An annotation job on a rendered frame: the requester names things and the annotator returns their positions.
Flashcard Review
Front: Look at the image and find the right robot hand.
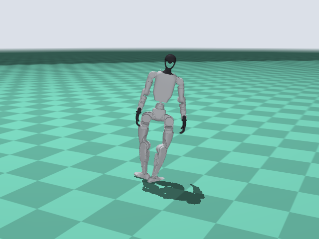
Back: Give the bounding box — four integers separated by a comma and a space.
179, 116, 187, 134

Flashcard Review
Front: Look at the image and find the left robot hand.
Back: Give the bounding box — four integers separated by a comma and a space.
136, 108, 142, 126

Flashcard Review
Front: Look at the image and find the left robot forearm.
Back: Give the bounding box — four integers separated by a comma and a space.
137, 88, 147, 111

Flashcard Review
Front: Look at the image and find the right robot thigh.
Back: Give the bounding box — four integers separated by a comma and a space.
156, 114, 174, 153

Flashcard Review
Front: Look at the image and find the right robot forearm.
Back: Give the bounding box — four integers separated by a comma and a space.
179, 97, 187, 118

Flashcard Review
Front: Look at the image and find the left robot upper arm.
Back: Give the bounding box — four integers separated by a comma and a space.
144, 71, 157, 96

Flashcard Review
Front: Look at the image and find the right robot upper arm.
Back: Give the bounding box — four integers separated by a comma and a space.
176, 77, 184, 103

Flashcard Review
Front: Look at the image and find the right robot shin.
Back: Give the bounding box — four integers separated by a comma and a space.
152, 146, 167, 179

